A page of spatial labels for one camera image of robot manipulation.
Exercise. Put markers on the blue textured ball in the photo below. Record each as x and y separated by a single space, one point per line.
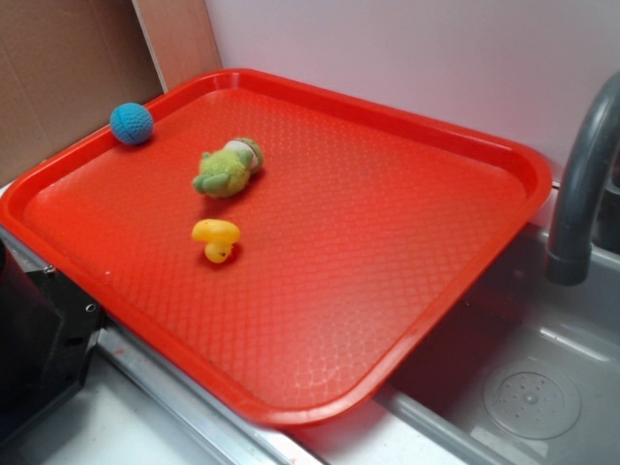
131 124

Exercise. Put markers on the grey plastic sink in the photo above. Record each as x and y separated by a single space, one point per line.
520 371

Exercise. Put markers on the wooden board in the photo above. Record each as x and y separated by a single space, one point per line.
180 39

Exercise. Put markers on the brown cardboard panel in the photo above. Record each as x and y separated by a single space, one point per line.
65 65

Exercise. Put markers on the grey plastic faucet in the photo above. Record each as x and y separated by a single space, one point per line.
586 211

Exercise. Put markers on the yellow rubber duck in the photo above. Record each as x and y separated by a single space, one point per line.
218 238

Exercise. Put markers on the green plush frog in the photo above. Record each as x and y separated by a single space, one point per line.
227 171

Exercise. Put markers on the red plastic tray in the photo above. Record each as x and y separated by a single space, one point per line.
361 230

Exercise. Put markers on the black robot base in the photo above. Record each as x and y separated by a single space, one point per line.
49 327

